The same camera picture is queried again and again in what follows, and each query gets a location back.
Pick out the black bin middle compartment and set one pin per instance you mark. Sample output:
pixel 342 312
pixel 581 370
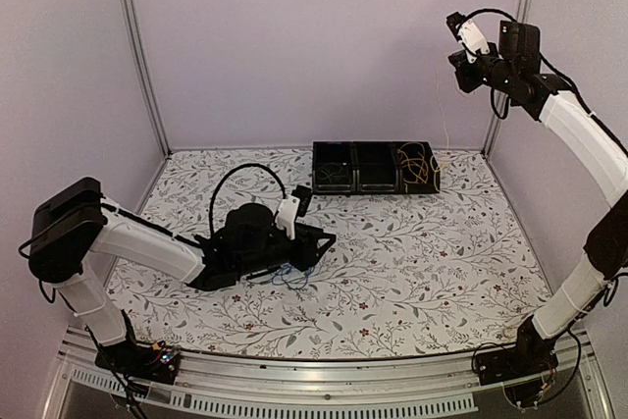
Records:
pixel 376 167

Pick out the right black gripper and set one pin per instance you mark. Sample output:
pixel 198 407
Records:
pixel 467 82

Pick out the aluminium front rail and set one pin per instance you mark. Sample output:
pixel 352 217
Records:
pixel 225 386

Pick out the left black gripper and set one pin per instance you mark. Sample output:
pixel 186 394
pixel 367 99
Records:
pixel 307 237

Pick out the left aluminium frame post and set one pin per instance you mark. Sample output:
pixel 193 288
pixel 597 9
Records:
pixel 140 63

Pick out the floral patterned table cloth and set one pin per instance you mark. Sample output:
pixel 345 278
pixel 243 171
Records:
pixel 408 275

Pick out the left arm base electronics board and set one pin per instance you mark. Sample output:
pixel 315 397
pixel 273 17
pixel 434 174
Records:
pixel 158 363

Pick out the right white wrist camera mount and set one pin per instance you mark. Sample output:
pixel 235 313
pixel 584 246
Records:
pixel 474 43

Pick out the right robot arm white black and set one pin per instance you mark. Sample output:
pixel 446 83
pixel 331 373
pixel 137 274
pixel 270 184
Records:
pixel 555 198

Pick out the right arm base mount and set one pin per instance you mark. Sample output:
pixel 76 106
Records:
pixel 531 365

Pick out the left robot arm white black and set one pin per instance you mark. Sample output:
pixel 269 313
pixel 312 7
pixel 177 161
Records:
pixel 81 221

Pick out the black bin left compartment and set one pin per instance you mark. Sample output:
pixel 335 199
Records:
pixel 332 168

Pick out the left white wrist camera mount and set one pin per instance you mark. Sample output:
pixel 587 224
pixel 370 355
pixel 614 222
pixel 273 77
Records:
pixel 286 216

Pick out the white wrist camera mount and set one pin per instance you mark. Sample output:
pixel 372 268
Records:
pixel 286 216
pixel 474 43

